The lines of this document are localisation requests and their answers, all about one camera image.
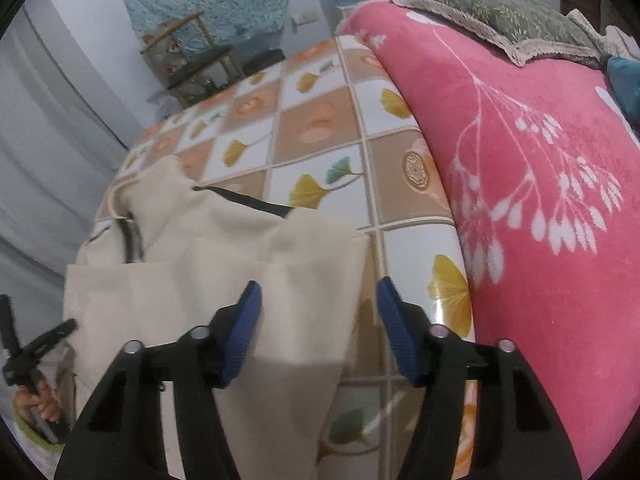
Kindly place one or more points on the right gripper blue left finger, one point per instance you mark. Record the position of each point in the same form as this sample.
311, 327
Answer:
206, 358

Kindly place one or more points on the wooden chair black seat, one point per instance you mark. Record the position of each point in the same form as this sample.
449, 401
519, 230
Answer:
190, 77

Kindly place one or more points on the white curtain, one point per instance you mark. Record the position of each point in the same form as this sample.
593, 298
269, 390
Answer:
57, 159

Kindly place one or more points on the teal garment on bed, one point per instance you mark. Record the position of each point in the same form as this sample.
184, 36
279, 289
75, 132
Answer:
624, 79

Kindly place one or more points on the pink floral blanket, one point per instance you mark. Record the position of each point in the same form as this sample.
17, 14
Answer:
541, 171

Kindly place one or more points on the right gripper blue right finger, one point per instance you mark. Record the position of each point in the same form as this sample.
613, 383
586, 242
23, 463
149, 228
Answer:
432, 358

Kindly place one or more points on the floral tile-pattern bed sheet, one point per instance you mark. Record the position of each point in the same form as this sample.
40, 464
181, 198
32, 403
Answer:
328, 130

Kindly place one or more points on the beige zip-up jacket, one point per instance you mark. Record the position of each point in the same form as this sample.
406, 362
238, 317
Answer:
200, 249

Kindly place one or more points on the green lace-trimmed pillow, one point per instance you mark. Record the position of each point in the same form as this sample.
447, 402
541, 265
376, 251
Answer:
525, 30

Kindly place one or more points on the white wall socket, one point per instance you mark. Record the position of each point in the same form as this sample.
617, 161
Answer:
305, 18

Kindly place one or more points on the person's left hand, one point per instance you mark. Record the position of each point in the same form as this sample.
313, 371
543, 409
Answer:
44, 401

